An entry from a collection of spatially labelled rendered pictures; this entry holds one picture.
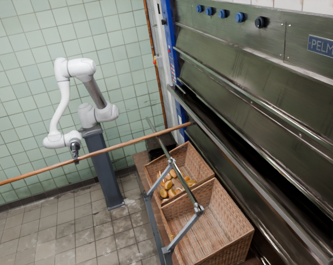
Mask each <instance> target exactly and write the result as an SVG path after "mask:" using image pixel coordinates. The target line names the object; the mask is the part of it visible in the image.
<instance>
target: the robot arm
mask: <svg viewBox="0 0 333 265"><path fill-rule="evenodd" d="M96 70H97V67H96V63H95V62H94V61H93V60H92V59H88V58H78V59H72V60H66V59H65V58H63V57H59V58H56V60H55V63H54V72H55V77H56V81H57V84H58V86H59V89H60V91H61V102H60V104H59V106H58V108H57V110H56V112H55V114H54V116H53V118H52V120H51V122H50V128H49V134H48V137H45V138H44V140H43V145H44V147H45V148H47V149H58V148H63V147H68V146H69V147H70V150H71V151H72V152H73V154H72V155H73V160H78V157H79V155H78V154H79V150H80V147H81V135H80V133H83V136H85V135H88V134H91V133H95V132H97V131H101V128H100V127H99V123H103V122H108V121H113V120H115V119H117V118H118V117H119V108H118V107H117V106H116V105H113V104H111V103H110V102H109V101H107V100H105V98H104V96H103V94H102V93H101V91H100V89H99V87H98V85H97V83H96V81H95V79H94V77H93V75H94V73H95V72H96ZM72 77H76V78H77V79H78V80H80V81H81V82H82V83H83V84H84V86H85V88H86V90H87V91H88V93H89V95H90V97H91V98H92V100H93V102H94V103H95V105H96V106H92V104H90V103H83V104H81V105H80V106H79V108H78V117H79V121H80V123H81V125H82V127H81V129H79V130H77V131H76V130H73V131H71V132H69V133H67V134H64V135H62V134H61V132H59V131H58V129H57V124H58V122H59V120H60V118H61V117H62V115H63V113H64V111H65V110H66V108H67V106H68V104H69V101H70V78H72Z"/></svg>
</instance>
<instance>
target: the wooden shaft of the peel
mask: <svg viewBox="0 0 333 265"><path fill-rule="evenodd" d="M190 125H191V123H190V122H187V123H184V124H180V125H177V126H174V127H171V128H168V129H165V130H162V131H158V132H155V133H152V134H149V135H146V136H143V137H139V138H136V139H133V140H129V141H126V142H123V143H121V144H117V145H114V146H111V147H108V148H105V149H102V150H98V151H95V152H92V153H89V154H86V155H83V156H80V157H78V160H73V159H70V160H66V161H63V162H60V163H58V164H54V165H51V166H48V167H45V168H42V169H38V170H35V171H32V172H29V173H26V174H23V175H20V176H17V177H13V178H10V179H7V180H3V181H0V186H2V185H5V184H8V183H11V182H14V181H18V180H21V179H24V178H27V177H30V176H33V175H37V174H40V173H42V172H45V171H49V170H52V169H55V168H58V167H62V166H65V165H68V164H71V163H74V162H77V161H80V160H83V159H87V158H90V157H93V156H96V155H99V154H103V153H105V152H108V151H112V150H115V149H118V148H121V147H124V146H127V145H130V144H134V143H137V142H140V141H143V140H146V139H149V138H152V137H155V136H159V135H162V134H165V133H168V132H171V131H174V130H177V129H180V128H184V127H187V126H190Z"/></svg>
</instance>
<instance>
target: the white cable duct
mask: <svg viewBox="0 0 333 265"><path fill-rule="evenodd" d="M153 3H154V10H155V16H156V20H157V27H158V33H159V40H160V47H161V54H162V60H163V67H164V73H165V80H166V86H167V84H169V80H168V73H167V66H166V62H165V55H164V48H163V41H162V35H161V28H160V21H159V14H158V7H157V0H153ZM168 97H169V104H170V110H171V117H172V123H173V127H174V126H175V121H174V114H173V107H172V100H171V93H170V92H169V91H168ZM174 136H175V141H176V142H177V143H178V139H177V134H176V130H174Z"/></svg>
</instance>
